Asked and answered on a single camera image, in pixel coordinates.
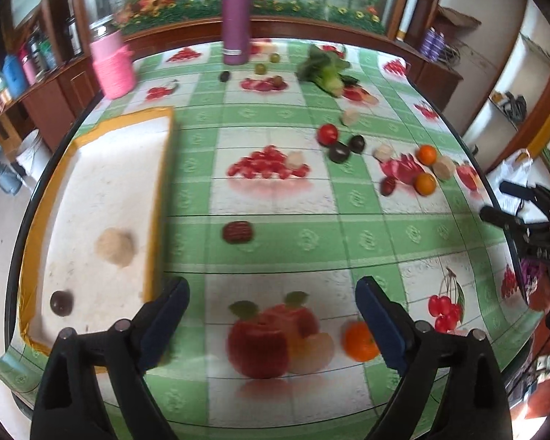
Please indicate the red tomato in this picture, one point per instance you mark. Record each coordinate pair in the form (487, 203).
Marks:
(327, 134)

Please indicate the white wall shelf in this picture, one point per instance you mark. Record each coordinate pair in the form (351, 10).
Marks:
(508, 68)

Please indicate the cardboard box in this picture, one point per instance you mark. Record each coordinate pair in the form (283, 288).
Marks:
(460, 16)

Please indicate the small green round fruit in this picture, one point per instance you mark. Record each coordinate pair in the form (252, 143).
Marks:
(260, 68)
(275, 58)

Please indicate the pink bottle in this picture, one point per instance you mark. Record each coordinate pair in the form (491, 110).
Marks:
(29, 68)

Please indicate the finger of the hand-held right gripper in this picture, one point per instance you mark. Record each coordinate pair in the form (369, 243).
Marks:
(543, 197)
(499, 219)

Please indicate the white plastic bucket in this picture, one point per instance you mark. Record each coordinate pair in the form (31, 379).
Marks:
(28, 151)

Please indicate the grey plastic jug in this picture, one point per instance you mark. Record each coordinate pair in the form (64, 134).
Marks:
(8, 178)

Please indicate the purple thermos bottle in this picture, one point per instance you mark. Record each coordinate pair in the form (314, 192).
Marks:
(236, 18)

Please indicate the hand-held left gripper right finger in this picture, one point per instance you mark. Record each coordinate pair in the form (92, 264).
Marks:
(380, 321)

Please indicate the pink knitted cup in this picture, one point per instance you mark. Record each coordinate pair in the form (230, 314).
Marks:
(113, 66)

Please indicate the small brown round fruit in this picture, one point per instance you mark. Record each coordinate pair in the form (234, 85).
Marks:
(278, 81)

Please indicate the white plastic bag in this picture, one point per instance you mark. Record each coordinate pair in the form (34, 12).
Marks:
(518, 162)

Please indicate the white paper rolls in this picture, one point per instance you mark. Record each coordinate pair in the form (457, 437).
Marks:
(412, 4)

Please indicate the white foam tray yellow tape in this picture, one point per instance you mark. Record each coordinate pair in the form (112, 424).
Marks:
(110, 169)

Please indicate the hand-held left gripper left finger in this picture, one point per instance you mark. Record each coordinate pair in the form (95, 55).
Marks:
(165, 321)

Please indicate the small dark round fruit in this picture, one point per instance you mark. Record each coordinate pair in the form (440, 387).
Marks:
(224, 76)

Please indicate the green bok choy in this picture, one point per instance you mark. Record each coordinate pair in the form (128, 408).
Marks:
(325, 71)

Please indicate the purple cans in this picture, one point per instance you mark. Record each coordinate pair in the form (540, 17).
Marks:
(432, 43)

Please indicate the red date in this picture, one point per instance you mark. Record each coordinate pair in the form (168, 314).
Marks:
(387, 185)
(238, 232)

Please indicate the blue plastic jug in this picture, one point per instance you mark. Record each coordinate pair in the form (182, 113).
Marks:
(13, 75)

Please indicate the dark purple passion fruit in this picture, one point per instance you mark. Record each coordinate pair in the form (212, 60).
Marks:
(358, 143)
(339, 152)
(61, 302)

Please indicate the large beige chunk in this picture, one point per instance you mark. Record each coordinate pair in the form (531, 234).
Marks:
(114, 247)

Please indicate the wooden cabinet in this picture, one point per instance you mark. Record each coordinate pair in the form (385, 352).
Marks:
(59, 96)

